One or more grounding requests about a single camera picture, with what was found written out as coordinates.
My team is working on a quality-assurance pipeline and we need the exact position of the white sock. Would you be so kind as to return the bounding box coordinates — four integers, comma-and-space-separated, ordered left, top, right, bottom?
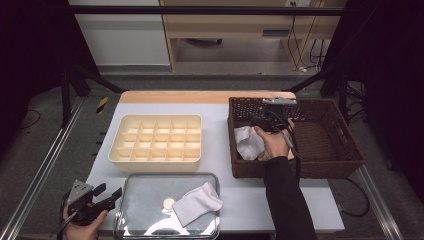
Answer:
172, 181, 224, 228
233, 125, 266, 160

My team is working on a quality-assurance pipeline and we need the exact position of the person's right hand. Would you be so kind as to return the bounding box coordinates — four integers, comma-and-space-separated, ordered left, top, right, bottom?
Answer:
253, 119, 296, 160

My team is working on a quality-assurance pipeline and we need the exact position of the thin black floor cable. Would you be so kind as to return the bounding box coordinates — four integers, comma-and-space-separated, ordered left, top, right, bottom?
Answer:
21, 109, 43, 131

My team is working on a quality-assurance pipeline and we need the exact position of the black metal stand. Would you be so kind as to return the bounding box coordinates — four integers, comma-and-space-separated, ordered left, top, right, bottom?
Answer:
59, 63, 126, 128
286, 64, 351, 124

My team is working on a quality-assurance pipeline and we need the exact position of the cream divided storage box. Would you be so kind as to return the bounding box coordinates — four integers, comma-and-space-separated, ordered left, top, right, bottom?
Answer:
108, 113, 203, 173

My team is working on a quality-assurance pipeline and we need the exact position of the bundle of black cables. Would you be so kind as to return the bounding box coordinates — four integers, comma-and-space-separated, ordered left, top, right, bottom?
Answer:
345, 81, 367, 125

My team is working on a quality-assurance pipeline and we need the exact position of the yellow black tape piece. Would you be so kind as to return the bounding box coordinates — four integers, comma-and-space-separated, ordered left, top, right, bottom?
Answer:
95, 96, 110, 115

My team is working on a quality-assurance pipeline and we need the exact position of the clear plastic lid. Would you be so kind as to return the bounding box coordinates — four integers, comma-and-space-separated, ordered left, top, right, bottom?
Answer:
113, 172, 221, 240

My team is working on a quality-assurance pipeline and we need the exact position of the aluminium floor rail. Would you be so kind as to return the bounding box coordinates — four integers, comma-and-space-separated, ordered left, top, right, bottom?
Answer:
356, 164, 406, 240
0, 96, 86, 240

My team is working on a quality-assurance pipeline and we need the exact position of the thick black floor cable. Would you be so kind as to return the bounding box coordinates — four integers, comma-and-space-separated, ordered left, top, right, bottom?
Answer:
338, 178, 370, 218

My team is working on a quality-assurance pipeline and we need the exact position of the brown wicker basket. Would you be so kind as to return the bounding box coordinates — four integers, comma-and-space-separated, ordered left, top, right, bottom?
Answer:
227, 96, 367, 180

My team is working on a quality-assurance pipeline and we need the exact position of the white cabinet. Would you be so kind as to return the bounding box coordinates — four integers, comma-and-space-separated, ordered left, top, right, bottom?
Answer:
68, 0, 171, 67

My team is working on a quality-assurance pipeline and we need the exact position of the light wooden desk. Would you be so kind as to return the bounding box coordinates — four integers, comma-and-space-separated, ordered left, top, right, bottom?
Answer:
159, 0, 348, 72

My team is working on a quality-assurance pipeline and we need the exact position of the right hand-held gripper cable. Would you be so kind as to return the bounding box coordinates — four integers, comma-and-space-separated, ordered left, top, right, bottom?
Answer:
266, 108, 303, 183

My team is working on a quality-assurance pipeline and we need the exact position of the black metal crossbar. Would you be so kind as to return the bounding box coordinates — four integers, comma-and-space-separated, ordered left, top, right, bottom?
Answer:
68, 4, 348, 17

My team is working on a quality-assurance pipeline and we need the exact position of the black curtain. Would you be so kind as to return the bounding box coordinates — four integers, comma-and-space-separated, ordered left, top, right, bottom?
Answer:
0, 0, 101, 161
321, 0, 424, 201

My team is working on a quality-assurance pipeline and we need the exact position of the yellow cable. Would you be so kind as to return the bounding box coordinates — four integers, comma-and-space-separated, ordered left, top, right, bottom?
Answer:
288, 0, 325, 71

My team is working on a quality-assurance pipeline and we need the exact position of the person's left hand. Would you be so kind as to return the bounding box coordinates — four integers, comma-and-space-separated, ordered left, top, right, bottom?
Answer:
62, 208, 109, 240

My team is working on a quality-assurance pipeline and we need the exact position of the black hanging cable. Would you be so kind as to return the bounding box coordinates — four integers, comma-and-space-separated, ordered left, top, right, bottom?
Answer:
286, 2, 304, 69

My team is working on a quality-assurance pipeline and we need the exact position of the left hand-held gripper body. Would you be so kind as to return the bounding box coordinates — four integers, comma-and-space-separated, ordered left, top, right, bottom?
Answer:
67, 179, 108, 226

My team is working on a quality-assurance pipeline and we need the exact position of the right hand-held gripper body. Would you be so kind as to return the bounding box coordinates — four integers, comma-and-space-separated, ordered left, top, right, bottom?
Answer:
258, 96, 298, 134

